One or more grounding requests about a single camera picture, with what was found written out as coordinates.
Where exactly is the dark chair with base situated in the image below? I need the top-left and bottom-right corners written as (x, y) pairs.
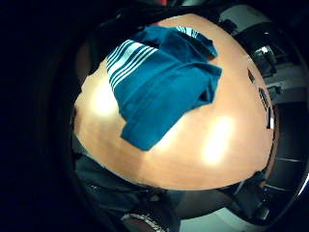
top-left (230, 170), bottom-right (272, 224)

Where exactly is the blue towel with white stripes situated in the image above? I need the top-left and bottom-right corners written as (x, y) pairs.
top-left (105, 24), bottom-right (224, 152)

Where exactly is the black and white flat device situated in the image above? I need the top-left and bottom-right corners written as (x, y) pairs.
top-left (265, 106), bottom-right (275, 131)

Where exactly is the small black flat device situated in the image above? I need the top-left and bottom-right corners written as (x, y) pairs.
top-left (246, 68), bottom-right (257, 84)

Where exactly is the long black flat device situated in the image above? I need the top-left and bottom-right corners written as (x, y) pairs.
top-left (258, 87), bottom-right (270, 112)

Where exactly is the dark office chair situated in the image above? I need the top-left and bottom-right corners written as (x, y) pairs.
top-left (252, 44), bottom-right (280, 79)

